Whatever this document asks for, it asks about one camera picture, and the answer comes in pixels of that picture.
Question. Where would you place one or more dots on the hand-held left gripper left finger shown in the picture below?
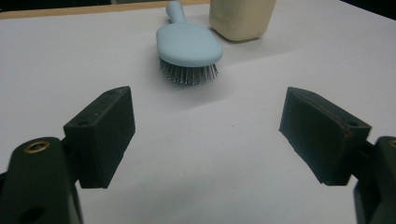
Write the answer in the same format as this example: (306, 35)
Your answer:
(99, 140)

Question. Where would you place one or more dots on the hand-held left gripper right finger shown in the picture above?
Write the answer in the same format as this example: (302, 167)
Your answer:
(320, 137)

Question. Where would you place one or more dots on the light blue hairbrush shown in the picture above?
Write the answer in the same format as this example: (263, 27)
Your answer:
(186, 46)

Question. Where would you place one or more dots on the beige square cup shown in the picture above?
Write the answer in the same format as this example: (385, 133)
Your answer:
(239, 18)

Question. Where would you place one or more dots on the white table cover sheet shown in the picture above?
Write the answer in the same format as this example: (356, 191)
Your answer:
(218, 140)

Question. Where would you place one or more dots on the wooden table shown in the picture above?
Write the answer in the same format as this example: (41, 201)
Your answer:
(62, 11)

